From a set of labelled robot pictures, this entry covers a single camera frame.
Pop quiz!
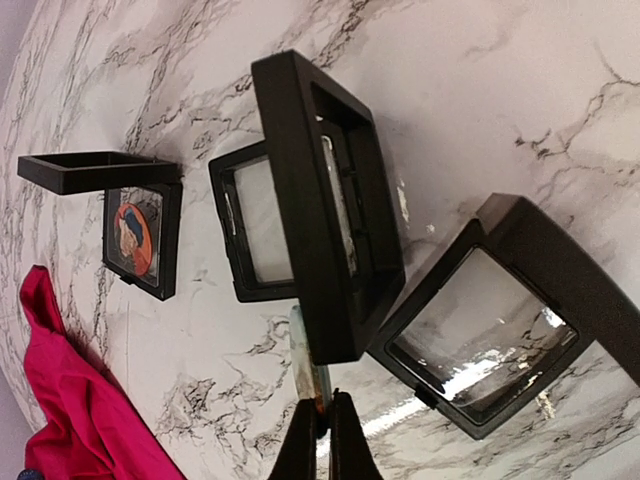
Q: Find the red t-shirt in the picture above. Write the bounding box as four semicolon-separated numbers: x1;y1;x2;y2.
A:
20;265;183;479

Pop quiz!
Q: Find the black open display box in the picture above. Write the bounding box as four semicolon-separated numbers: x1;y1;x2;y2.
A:
17;151;183;301
208;50;405;365
369;193;639;440

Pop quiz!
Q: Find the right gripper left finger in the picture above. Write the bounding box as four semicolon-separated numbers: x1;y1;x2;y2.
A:
268;399;318;480

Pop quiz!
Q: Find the brown round brooch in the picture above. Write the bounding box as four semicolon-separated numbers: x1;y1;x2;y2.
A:
114;203;153;276

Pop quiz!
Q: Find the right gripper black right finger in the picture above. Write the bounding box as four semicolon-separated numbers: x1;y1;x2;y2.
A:
329;389;383;480

